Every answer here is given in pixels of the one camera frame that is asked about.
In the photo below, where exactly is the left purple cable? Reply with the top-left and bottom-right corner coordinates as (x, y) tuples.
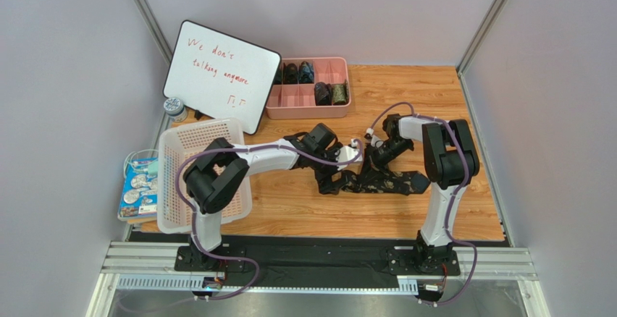
(175, 138), (365, 301)

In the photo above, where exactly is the black floral patterned tie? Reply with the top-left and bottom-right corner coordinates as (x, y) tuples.
(340, 170), (430, 196)

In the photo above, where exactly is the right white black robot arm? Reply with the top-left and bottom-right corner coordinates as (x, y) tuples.
(356, 114), (480, 274)

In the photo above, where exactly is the aluminium frame rail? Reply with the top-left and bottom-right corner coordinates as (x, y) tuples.
(87, 235), (549, 316)

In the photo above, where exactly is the white plastic mesh basket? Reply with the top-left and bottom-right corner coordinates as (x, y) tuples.
(156, 118), (244, 234)

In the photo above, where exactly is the olive green rolled tie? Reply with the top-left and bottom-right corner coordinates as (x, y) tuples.
(330, 80), (349, 106)

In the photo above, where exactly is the small blue white jar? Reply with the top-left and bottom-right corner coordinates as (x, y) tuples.
(164, 97), (188, 122)

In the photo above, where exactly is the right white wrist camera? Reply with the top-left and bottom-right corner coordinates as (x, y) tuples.
(365, 127), (384, 148)

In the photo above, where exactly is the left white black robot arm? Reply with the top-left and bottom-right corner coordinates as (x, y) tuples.
(175, 124), (362, 256)

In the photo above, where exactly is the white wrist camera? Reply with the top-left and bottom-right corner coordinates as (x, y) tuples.
(337, 138), (364, 171)
(365, 127), (384, 148)

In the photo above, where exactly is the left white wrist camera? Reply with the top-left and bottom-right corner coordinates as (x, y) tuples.
(337, 138), (364, 171)

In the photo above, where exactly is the white whiteboard with red writing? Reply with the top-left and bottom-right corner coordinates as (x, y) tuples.
(163, 20), (282, 135)

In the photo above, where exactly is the dark blue rolled tie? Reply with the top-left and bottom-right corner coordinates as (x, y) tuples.
(298, 61), (315, 84)

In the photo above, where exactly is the black glossy rolled tie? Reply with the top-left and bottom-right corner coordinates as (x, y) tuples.
(314, 82), (332, 106)

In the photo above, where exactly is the black rolled tie far left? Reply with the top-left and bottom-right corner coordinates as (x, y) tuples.
(272, 63), (284, 85)

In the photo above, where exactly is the pink divided organizer box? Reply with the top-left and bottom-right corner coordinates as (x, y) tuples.
(266, 56), (351, 119)

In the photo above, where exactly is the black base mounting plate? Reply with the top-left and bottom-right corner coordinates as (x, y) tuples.
(130, 232), (510, 289)

